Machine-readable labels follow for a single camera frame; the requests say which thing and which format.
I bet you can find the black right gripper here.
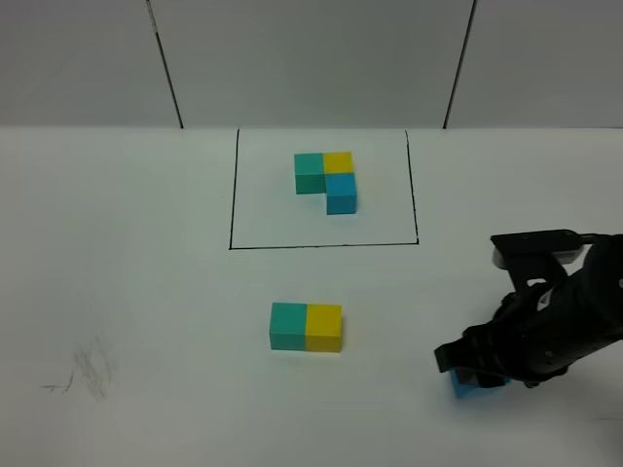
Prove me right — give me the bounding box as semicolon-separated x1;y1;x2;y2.
434;240;622;389

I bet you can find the template blue cube block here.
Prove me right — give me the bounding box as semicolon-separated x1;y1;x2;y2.
325;172;357;215

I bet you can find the template yellow cube block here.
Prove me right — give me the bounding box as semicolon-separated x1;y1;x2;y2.
323;152;354;174

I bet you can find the template green cube block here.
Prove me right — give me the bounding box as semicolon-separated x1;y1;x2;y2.
294;153;326;195

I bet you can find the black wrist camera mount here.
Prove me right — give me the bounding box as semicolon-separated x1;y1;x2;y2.
491;230;601;294

